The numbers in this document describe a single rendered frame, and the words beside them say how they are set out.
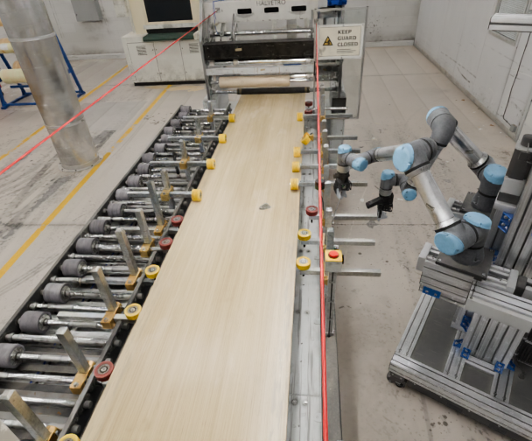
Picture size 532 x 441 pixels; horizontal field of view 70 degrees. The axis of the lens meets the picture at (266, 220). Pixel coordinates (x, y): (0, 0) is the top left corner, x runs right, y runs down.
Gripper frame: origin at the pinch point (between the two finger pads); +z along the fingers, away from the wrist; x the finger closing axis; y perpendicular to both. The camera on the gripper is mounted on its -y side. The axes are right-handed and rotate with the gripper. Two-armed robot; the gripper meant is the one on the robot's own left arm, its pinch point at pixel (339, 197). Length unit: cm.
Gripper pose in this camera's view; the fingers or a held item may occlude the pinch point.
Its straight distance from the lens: 240.6
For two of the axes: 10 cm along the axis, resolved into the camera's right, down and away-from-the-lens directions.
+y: 2.5, 5.6, -7.9
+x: 9.7, -1.9, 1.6
